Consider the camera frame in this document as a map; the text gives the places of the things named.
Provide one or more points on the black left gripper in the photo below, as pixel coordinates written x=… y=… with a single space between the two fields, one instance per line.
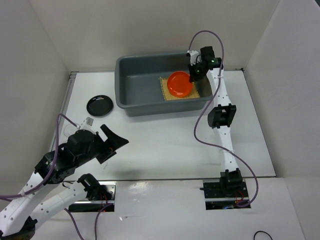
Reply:
x=113 y=143

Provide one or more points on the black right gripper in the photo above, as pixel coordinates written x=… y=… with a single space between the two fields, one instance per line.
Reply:
x=192 y=77

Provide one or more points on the orange plastic plate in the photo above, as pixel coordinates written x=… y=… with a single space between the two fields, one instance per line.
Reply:
x=178 y=84

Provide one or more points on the woven bamboo placemat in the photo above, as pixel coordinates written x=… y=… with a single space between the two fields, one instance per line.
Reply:
x=194 y=94

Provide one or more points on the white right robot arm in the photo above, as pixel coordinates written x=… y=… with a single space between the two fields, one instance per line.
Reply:
x=221 y=117

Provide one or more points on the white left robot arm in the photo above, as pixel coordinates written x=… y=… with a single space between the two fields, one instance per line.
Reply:
x=26 y=212

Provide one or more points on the grey plastic bin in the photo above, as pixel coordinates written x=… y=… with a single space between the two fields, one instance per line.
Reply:
x=138 y=90

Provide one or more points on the black round plate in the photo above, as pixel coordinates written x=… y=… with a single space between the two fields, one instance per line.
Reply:
x=99 y=106

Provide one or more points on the clear glass cup upper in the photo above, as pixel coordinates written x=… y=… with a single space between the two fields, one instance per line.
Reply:
x=69 y=130

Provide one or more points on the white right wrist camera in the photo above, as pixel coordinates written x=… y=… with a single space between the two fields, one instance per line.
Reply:
x=194 y=56

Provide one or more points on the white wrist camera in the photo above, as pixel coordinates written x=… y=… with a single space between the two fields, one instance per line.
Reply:
x=194 y=56
x=87 y=124

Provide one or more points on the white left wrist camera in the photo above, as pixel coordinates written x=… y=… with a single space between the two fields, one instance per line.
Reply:
x=87 y=124

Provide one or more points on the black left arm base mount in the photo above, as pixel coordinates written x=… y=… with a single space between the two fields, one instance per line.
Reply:
x=103 y=200

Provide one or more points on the aluminium table edge rail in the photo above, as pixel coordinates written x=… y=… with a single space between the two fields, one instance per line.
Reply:
x=58 y=123

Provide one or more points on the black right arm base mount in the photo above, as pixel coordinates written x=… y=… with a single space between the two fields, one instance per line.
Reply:
x=216 y=198

